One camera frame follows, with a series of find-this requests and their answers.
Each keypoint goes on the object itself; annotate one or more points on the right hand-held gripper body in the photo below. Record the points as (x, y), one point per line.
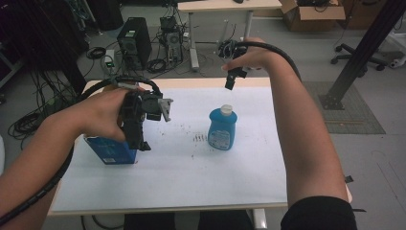
(230, 49)

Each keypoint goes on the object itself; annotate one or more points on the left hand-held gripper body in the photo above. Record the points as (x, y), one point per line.
(132, 111)

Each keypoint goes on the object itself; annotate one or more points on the blue cardboard box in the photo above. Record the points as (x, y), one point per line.
(111, 151)

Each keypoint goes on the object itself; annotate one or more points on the blue bottle with white cap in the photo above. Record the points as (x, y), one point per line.
(222, 127)

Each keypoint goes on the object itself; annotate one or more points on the person's right hand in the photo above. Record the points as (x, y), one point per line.
(255, 56)

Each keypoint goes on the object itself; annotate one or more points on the person's left hand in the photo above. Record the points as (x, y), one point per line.
(102, 111)

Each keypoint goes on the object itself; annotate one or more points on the light wooden desk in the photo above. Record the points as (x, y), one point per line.
(223, 5)

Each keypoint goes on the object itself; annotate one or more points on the white power strip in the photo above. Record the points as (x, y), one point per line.
(109, 59)

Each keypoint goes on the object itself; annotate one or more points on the open computer case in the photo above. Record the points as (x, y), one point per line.
(172, 40)

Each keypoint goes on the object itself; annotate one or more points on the black computer tower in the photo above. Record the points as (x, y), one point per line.
(134, 41)

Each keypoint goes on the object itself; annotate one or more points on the brown cardboard box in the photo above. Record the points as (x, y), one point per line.
(311, 16)

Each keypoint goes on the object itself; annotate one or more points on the black office chair base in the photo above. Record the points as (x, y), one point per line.
(357, 57)

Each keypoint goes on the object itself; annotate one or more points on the black metal stand beam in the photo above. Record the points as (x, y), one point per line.
(360, 51)

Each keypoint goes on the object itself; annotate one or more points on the grey floor mat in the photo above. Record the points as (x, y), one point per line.
(354, 118)

